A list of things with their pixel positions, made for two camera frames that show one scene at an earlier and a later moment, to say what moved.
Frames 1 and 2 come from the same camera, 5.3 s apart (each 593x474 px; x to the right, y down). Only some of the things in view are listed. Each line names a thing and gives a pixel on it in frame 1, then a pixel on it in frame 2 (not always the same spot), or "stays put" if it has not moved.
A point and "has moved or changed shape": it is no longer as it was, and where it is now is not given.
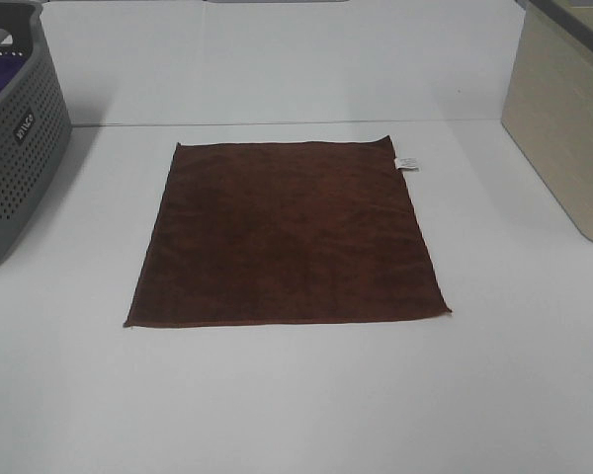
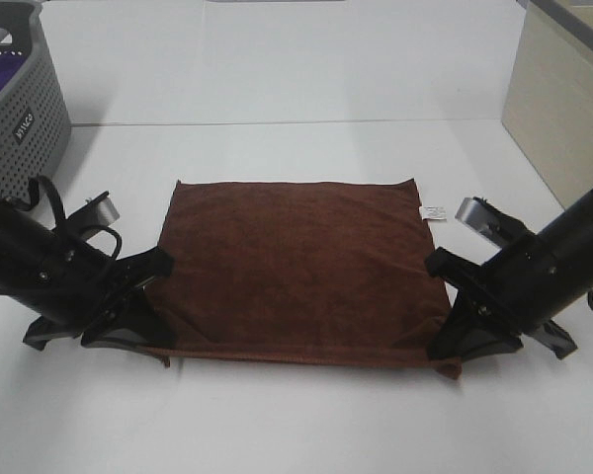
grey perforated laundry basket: [24, 136] stays put
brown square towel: [284, 231] has moved or changed shape
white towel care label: [407, 164] → [432, 212]
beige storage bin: [558, 110] stays put
